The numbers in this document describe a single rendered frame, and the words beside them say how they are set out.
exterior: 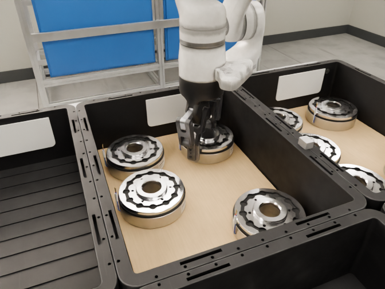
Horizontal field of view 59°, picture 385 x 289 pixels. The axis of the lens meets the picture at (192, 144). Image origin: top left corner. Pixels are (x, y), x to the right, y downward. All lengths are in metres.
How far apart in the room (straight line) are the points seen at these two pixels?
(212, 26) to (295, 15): 3.65
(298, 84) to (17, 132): 0.58
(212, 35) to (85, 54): 1.93
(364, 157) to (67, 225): 0.54
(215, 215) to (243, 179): 0.10
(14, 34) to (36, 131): 2.62
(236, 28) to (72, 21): 1.61
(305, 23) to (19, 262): 4.01
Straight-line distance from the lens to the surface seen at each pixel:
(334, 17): 4.54
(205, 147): 0.61
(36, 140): 0.66
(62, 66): 2.41
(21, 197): 0.63
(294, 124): 0.71
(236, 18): 0.84
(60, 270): 0.50
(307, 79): 0.83
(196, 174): 0.60
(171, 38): 2.51
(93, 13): 2.34
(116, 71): 2.47
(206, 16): 0.50
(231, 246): 0.36
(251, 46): 0.92
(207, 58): 0.51
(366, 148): 0.75
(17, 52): 3.29
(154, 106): 0.67
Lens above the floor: 1.21
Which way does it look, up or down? 34 degrees down
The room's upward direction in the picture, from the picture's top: straight up
